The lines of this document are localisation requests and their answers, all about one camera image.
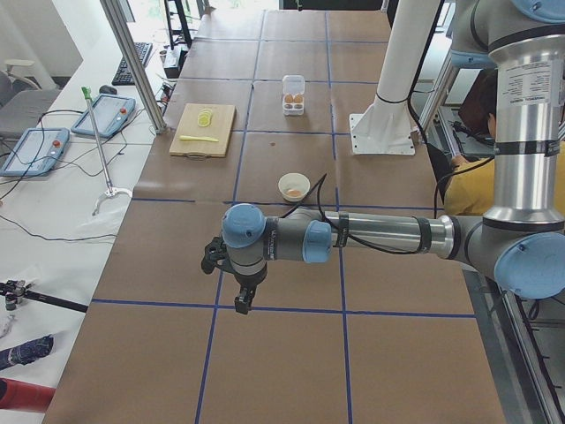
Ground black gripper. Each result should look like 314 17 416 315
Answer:
234 263 267 314

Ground clear plastic egg box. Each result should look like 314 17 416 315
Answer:
282 74 305 116

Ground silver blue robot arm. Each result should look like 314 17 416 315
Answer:
201 1 564 314

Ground white bowl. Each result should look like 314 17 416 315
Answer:
277 172 311 202

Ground silver reacher grabber stick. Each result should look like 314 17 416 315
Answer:
81 87 132 216

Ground yellow plastic knife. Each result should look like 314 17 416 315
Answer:
179 135 219 142

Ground wooden cutting board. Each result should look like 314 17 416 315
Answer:
169 103 236 158

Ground lemon slices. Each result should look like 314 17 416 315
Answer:
197 108 214 127

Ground dark blue folded umbrella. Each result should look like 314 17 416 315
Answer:
0 335 54 370

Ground black tripod rod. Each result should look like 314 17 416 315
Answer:
1 280 88 313

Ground blue teach pendant far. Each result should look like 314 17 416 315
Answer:
71 94 136 140

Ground blue teach pendant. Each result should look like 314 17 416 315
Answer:
1 127 71 177
71 94 136 140

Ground red cylinder object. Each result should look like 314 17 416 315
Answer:
1 378 56 413

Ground person in yellow shirt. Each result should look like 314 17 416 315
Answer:
442 68 565 216

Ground black computer mouse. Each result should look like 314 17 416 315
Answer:
99 85 117 95

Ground blue teach pendant near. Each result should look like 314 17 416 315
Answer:
1 127 71 177

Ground black keyboard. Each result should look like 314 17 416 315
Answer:
111 42 154 87

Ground grey office chair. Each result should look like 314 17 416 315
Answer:
1 59 61 141

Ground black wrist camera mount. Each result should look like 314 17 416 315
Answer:
200 236 233 275

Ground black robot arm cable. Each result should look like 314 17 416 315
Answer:
280 172 425 256

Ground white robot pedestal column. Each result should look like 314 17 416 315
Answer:
350 0 443 155

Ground aluminium frame post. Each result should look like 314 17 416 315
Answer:
100 0 167 134

